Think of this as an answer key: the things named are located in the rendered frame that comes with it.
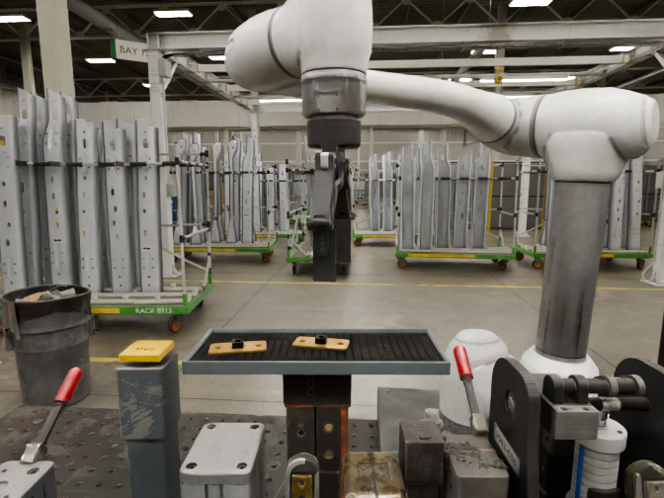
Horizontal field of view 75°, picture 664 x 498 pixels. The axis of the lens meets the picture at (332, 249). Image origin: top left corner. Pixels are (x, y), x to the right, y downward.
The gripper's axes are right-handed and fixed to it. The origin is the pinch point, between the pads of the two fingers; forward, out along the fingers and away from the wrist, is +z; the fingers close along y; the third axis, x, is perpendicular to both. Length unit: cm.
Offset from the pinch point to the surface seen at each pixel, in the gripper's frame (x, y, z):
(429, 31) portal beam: 26, -573, -211
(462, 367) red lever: 19.1, -1.7, 15.4
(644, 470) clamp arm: 36.6, 13.4, 19.0
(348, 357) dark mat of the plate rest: 2.6, 3.2, 13.1
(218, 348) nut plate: -17.1, 3.5, 13.0
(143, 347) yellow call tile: -28.5, 5.2, 13.0
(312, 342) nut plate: -3.5, -0.8, 12.8
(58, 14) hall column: -514, -537, -256
